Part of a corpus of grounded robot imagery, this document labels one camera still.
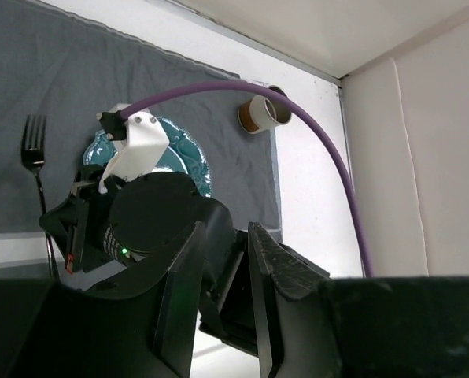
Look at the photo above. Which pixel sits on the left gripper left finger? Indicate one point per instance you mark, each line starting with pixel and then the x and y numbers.
pixel 141 322

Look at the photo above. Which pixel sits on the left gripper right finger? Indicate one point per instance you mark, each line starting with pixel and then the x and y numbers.
pixel 293 335

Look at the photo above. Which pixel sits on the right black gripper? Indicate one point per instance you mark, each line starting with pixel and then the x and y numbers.
pixel 82 225

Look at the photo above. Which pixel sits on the dark metal fork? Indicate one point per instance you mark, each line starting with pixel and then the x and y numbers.
pixel 33 151

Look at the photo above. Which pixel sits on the teal ceramic plate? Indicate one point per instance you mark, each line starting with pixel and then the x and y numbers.
pixel 183 154

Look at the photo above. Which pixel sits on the white brown ceramic cup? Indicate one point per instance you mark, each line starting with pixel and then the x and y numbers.
pixel 261 114

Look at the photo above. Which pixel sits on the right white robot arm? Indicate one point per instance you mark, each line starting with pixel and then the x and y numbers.
pixel 155 208

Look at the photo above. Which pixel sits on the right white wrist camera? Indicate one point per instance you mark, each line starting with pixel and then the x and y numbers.
pixel 140 142

